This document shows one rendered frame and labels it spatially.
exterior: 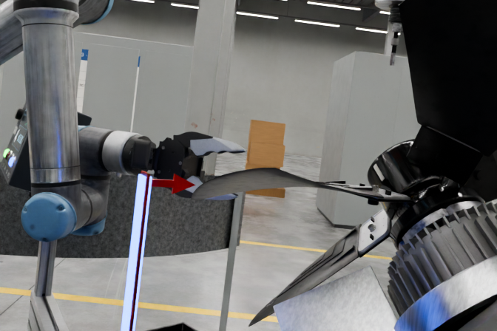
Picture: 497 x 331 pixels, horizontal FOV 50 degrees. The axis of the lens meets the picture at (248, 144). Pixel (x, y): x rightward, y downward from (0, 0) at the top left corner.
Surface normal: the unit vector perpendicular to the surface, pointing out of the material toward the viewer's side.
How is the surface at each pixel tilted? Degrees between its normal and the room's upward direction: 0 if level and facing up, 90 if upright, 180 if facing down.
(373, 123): 90
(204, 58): 90
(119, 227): 90
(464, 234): 52
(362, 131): 90
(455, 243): 59
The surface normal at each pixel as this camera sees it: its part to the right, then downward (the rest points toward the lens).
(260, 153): 0.03, 0.06
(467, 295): -0.59, -0.39
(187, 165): 0.90, 0.13
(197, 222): 0.66, 0.12
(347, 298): -0.29, -0.57
